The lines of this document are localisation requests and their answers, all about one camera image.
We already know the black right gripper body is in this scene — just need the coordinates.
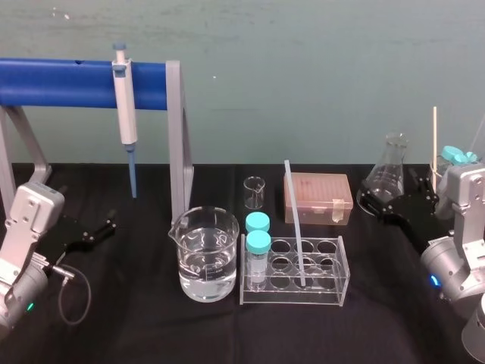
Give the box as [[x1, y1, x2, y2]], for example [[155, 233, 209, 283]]
[[382, 193, 456, 252]]

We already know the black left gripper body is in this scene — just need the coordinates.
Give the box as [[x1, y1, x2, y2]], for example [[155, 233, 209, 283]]
[[34, 213, 96, 268]]

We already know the translucent white stirring rod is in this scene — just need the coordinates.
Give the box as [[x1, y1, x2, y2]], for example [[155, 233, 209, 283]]
[[283, 159, 308, 288]]

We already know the clear glass conical flask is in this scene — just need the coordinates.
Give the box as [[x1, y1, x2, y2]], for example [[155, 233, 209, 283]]
[[355, 132, 411, 214]]

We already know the beige tape strip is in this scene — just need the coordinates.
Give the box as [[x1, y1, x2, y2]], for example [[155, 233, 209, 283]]
[[330, 197, 346, 223]]

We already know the clear bottle with teal cap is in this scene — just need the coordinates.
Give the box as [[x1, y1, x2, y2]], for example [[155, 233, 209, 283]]
[[439, 145, 462, 179], [456, 151, 479, 167]]

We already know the thin wooden stick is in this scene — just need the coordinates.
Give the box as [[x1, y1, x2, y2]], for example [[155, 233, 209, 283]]
[[431, 106, 440, 180]]

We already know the translucent brown pipette tip box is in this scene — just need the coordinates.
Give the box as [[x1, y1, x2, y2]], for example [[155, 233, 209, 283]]
[[283, 172, 355, 226]]

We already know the clear acrylic tube rack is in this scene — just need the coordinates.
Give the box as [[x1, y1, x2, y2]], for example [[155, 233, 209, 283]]
[[239, 234, 349, 308]]

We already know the white and blue pipette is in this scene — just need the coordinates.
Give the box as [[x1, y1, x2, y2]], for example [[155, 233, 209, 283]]
[[111, 42, 139, 199]]

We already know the blue rack bar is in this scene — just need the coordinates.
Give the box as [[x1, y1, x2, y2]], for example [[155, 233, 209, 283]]
[[0, 57, 168, 112]]

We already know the large glass beaker with water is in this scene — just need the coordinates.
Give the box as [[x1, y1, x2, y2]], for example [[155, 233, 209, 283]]
[[167, 205, 241, 303]]

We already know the black table cloth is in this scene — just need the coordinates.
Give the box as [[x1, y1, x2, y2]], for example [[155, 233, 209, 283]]
[[0, 162, 485, 364]]

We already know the clear tube with teal cap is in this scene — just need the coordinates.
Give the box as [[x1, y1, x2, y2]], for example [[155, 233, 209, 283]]
[[245, 230, 272, 292], [245, 212, 271, 243]]

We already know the small empty glass beaker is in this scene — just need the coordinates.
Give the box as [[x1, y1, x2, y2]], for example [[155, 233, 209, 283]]
[[242, 175, 267, 210]]

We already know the grey rack support frame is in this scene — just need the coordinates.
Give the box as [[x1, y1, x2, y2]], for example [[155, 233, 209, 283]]
[[0, 105, 53, 213], [164, 60, 196, 225]]

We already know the thin dark gripper cable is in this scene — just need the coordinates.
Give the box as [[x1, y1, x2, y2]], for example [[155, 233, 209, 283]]
[[48, 265, 93, 326]]

